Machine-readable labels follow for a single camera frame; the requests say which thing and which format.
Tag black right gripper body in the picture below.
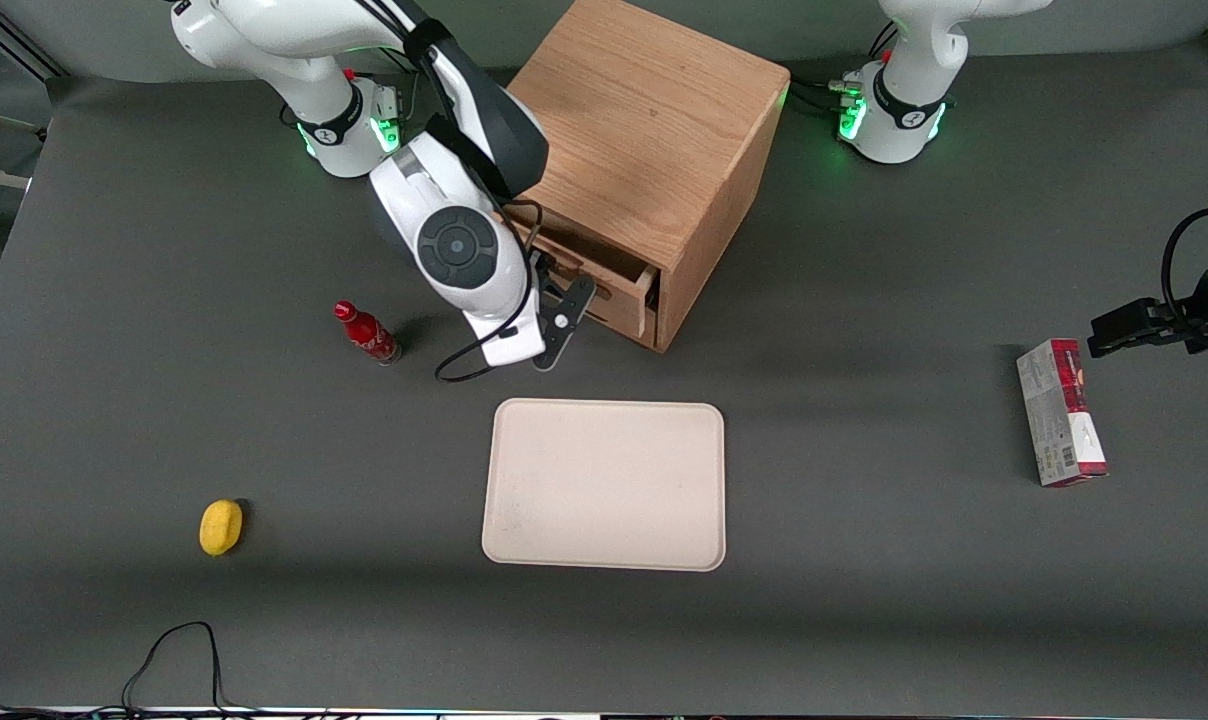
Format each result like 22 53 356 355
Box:
529 250 571 303

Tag wooden drawer with black handle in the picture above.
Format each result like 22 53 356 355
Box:
582 290 661 351
507 205 663 339

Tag wooden drawer cabinet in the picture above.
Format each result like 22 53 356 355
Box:
504 0 791 354

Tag red and grey carton box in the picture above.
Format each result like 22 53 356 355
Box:
1016 338 1110 488

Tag red drink bottle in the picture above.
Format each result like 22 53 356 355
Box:
333 300 403 367

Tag beige plastic tray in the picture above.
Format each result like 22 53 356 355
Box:
481 398 727 573

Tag yellow lemon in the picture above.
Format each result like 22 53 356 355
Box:
199 499 244 557

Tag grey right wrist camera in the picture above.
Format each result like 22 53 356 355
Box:
532 282 597 373

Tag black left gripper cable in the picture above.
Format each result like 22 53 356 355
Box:
1161 206 1208 323

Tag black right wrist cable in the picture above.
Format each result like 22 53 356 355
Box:
433 198 547 385

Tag black right arm base cables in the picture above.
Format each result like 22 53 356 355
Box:
344 55 427 129

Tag black arm base cables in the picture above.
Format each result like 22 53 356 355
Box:
789 20 900 119
344 55 427 129

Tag black left arm base cables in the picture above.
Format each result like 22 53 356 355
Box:
789 20 900 119

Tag black looped cable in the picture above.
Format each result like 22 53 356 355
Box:
122 621 265 717

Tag aluminium frame rail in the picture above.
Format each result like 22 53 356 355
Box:
0 0 67 83

